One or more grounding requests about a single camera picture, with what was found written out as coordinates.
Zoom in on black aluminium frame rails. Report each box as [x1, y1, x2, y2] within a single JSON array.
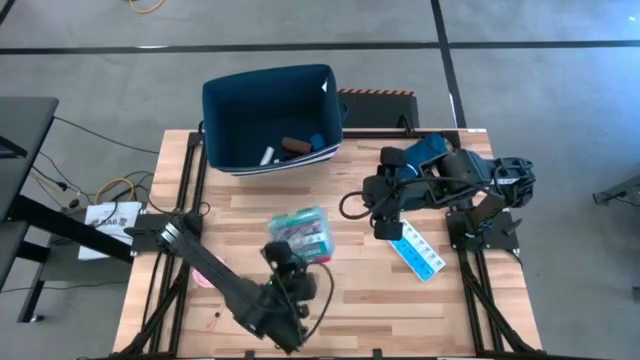
[[112, 130, 209, 359], [439, 129, 539, 357]]

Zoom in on navy blue fabric sling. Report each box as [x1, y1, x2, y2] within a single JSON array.
[[399, 133, 451, 181]]

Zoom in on white printed paper sheet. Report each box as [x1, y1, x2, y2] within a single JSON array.
[[78, 201, 144, 262]]

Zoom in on navy blue fabric basket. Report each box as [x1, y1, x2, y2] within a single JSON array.
[[201, 63, 347, 176]]

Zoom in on black desk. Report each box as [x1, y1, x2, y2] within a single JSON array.
[[0, 96, 134, 324]]

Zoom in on black box with orange stripes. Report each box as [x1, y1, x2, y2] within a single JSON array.
[[337, 88, 420, 130]]

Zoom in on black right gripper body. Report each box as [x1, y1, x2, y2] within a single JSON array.
[[363, 167, 407, 222]]

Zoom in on yellow floor cable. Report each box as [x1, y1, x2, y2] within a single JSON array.
[[93, 177, 137, 206]]

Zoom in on thin black floor cable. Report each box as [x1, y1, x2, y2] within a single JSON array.
[[52, 115, 160, 155]]

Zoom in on brown oblong case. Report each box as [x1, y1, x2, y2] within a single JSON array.
[[281, 136, 314, 155]]

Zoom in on pink round lidded cup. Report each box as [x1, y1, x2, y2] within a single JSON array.
[[192, 255, 227, 290]]

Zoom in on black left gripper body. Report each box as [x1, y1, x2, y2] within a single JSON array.
[[268, 269, 319, 306]]

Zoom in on grey stand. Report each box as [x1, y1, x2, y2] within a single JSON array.
[[592, 174, 640, 207]]

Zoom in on teal first aid kit box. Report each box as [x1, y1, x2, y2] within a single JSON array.
[[267, 206, 335, 265]]

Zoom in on blue weekly pill organizer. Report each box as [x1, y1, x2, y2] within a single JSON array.
[[387, 219, 447, 283]]

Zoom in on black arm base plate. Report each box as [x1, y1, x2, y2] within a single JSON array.
[[130, 213, 204, 254], [447, 209, 521, 251]]

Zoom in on yellow cable loop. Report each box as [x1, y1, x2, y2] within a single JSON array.
[[127, 0, 166, 15]]

